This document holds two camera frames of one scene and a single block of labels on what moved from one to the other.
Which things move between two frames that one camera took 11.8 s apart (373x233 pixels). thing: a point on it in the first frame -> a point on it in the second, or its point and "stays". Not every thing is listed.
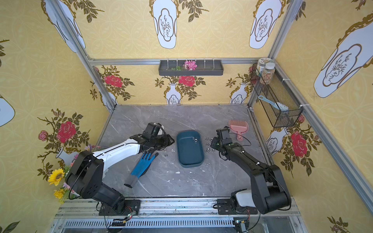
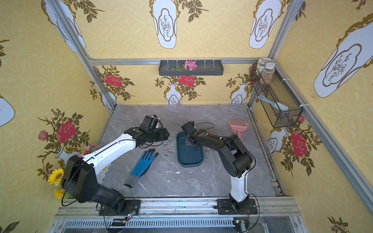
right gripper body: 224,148 -> 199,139
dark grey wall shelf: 204,68 stays
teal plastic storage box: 190,149 stays
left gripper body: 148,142 -> 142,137
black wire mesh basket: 278,102 stays
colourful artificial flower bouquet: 58,176 stays
